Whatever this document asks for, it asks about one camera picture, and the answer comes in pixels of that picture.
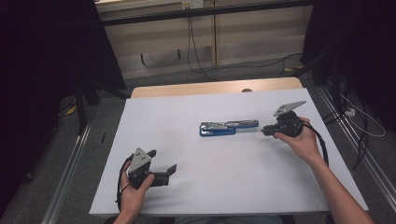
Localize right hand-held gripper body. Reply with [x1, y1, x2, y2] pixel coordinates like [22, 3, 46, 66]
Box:
[274, 100, 307, 138]

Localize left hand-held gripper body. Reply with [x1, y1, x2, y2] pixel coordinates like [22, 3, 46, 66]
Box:
[128, 147, 153, 189]

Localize blue stapler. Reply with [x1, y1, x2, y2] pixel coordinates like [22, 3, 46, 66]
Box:
[199, 119, 260, 138]

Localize person's right hand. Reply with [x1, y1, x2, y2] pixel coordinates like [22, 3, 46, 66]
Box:
[275, 117, 324, 167]

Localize person's left hand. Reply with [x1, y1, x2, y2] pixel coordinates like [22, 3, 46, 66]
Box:
[120, 161, 156, 216]

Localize white table cover board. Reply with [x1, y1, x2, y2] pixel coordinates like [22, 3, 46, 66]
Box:
[89, 88, 369, 217]

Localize wooden table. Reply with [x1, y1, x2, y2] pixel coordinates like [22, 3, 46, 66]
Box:
[130, 77, 304, 99]

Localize person's grey clothing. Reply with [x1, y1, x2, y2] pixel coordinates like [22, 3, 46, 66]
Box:
[175, 215, 285, 224]

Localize black metal stand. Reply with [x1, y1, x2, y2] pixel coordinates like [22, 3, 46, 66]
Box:
[74, 77, 129, 135]

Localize beige wooden cabinet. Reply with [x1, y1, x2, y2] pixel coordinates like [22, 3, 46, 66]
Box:
[94, 0, 314, 80]

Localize black curtain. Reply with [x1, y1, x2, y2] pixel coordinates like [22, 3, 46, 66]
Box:
[0, 0, 127, 216]
[301, 0, 396, 133]

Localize black horizontal bar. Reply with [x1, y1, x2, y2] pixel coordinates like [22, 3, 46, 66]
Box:
[99, 0, 314, 28]

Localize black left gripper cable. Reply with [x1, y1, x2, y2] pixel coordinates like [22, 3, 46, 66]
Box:
[116, 153, 134, 213]

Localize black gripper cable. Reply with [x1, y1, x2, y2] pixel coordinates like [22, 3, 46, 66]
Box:
[116, 153, 134, 213]
[300, 120, 331, 168]

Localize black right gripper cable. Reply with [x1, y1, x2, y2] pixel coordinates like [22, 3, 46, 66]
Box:
[300, 120, 331, 168]

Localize black floor cable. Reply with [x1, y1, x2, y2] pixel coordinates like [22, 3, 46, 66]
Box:
[199, 51, 304, 78]

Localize aluminium floor rail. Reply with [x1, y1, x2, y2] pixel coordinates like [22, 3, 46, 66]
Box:
[317, 85, 396, 204]
[40, 121, 93, 224]

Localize white floor cable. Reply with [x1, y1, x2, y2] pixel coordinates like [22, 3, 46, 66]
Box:
[340, 92, 388, 138]

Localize black hanging cables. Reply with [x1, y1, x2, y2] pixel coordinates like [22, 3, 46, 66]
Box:
[186, 16, 217, 81]

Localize white wall socket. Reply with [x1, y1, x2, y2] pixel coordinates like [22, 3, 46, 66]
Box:
[181, 0, 205, 9]

